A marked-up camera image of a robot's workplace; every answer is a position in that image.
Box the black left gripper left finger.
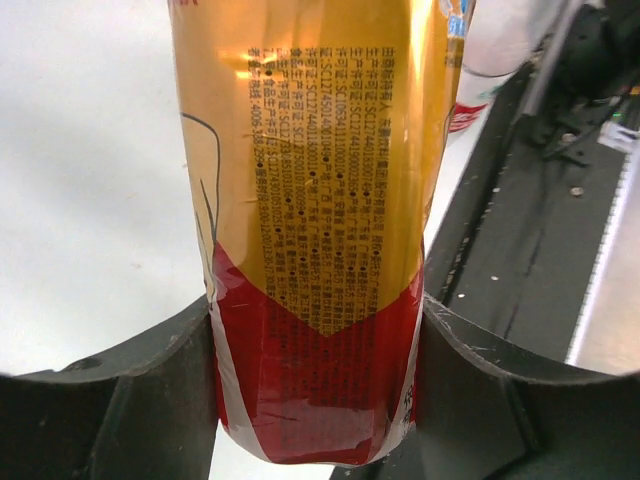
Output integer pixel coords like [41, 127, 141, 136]
[1, 298, 218, 479]

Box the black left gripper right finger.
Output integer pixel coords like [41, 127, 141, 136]
[333, 297, 639, 479]

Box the amber tea bottle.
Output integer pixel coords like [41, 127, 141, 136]
[168, 0, 475, 466]

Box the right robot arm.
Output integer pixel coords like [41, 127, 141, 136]
[521, 1, 639, 158]

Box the red cap water bottle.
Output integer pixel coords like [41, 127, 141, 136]
[449, 0, 559, 135]

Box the white slotted cable duct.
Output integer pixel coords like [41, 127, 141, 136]
[566, 152, 639, 376]

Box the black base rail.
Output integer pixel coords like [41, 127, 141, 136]
[425, 67, 629, 361]

